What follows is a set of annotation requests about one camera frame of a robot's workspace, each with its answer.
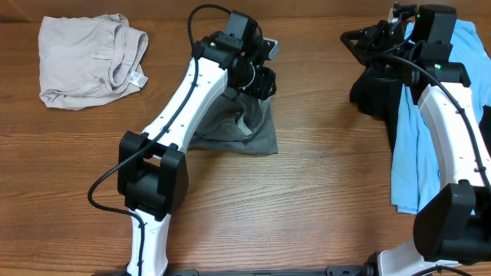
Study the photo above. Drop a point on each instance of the grey shorts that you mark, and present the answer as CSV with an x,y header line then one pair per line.
x,y
241,124

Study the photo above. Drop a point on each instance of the light blue t-shirt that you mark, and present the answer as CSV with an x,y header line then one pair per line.
x,y
415,177

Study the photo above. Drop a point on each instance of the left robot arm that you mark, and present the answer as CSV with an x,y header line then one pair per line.
x,y
152,175

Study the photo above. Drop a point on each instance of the black garment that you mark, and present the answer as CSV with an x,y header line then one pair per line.
x,y
380,98

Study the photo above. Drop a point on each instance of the beige folded shorts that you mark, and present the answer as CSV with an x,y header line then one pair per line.
x,y
89,62

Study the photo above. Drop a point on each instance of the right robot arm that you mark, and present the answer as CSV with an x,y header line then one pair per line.
x,y
412,47

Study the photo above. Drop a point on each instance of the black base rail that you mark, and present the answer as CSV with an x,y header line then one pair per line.
x,y
261,273

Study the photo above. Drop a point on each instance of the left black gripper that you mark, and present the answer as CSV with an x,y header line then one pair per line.
x,y
265,75

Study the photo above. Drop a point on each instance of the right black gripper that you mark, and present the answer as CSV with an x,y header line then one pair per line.
x,y
365,41

